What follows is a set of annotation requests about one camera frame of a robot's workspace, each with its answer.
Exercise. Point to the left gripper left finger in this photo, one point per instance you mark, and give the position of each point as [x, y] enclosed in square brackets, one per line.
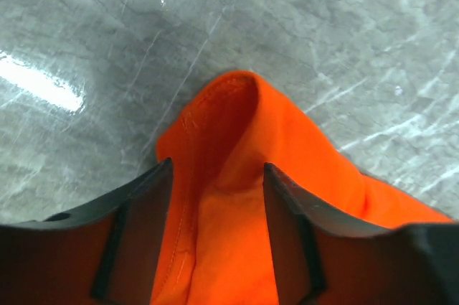
[105, 251]

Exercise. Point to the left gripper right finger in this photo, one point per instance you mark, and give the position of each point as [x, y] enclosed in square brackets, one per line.
[321, 255]

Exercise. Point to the orange t shirt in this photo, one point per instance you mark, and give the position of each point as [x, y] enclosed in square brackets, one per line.
[216, 248]

